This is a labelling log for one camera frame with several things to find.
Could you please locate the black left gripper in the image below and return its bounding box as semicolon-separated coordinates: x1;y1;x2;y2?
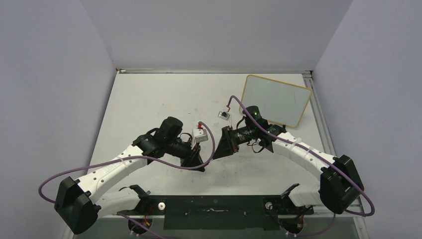
165;136;205;171

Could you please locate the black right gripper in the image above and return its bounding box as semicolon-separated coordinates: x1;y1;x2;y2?
212;126;256;160

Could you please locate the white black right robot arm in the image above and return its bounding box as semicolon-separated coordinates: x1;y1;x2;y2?
213;106;364;214

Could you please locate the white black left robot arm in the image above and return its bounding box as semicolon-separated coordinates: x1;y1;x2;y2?
54;117;208;235

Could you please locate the yellow-framed whiteboard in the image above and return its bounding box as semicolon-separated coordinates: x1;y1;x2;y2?
241;74;313;128

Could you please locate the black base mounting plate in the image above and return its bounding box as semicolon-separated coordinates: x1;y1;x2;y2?
126;195;314;231

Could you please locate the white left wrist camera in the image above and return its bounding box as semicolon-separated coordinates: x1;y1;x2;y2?
192;122;209;145

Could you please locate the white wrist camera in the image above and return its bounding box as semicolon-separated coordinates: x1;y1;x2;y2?
192;122;209;145
217;106;232;126

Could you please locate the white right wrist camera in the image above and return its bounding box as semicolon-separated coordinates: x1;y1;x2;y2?
217;106;232;126

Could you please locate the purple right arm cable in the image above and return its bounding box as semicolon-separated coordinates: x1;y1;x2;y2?
226;96;375;238

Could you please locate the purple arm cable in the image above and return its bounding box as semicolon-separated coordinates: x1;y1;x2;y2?
226;96;375;238
38;121;216;239

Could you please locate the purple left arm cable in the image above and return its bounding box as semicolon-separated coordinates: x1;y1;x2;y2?
38;121;216;239

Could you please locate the aluminium right side rail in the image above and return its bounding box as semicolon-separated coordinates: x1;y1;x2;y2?
302;71;338;156

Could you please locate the aluminium rail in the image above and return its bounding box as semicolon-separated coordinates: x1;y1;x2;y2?
302;71;338;156
116;68;312;75

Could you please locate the aluminium back rail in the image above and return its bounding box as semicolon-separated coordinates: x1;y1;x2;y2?
116;68;312;75

